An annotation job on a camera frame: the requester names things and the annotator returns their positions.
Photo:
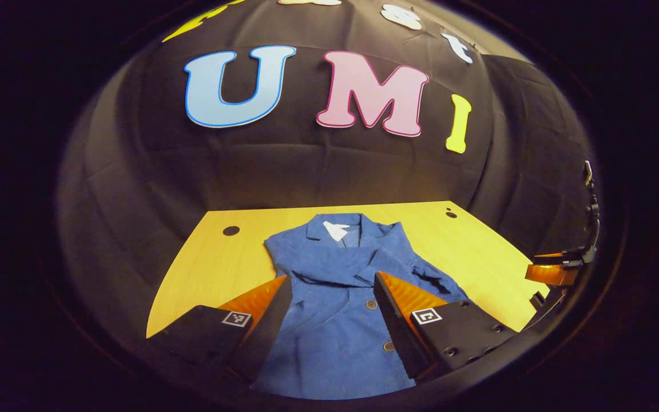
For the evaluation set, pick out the black backdrop cloth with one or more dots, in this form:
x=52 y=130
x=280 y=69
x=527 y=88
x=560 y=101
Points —
x=306 y=166

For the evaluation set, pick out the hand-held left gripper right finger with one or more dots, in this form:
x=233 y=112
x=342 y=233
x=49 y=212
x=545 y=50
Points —
x=395 y=326

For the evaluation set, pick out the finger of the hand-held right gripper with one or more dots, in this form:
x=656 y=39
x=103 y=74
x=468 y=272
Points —
x=552 y=274
x=550 y=256

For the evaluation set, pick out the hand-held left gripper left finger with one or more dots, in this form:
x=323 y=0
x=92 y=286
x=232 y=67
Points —
x=272 y=332

